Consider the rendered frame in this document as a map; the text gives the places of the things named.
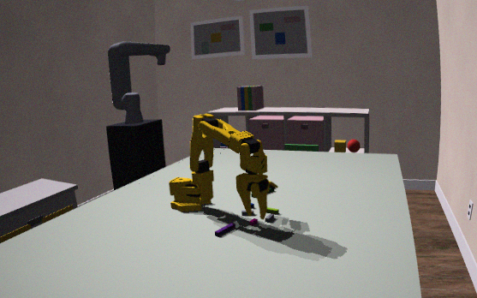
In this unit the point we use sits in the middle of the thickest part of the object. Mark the lime green rod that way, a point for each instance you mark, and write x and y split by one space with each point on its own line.
271 210

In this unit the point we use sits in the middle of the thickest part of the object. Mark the purple rod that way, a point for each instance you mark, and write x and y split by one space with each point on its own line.
225 229

